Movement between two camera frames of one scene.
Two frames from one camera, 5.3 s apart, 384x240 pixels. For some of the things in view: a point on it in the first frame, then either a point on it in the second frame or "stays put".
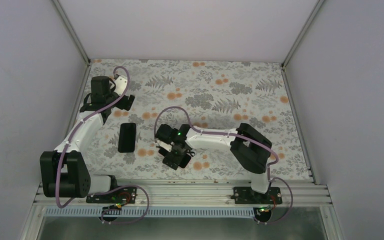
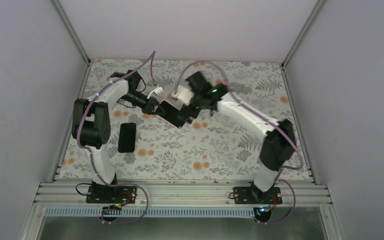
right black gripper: [177, 160] -> [193, 113]
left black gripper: [122, 105] -> [148, 108]
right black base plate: [246, 195] stays put
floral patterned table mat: [218, 95] stays put
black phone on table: [127, 137] stays put
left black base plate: [119, 195] stays put
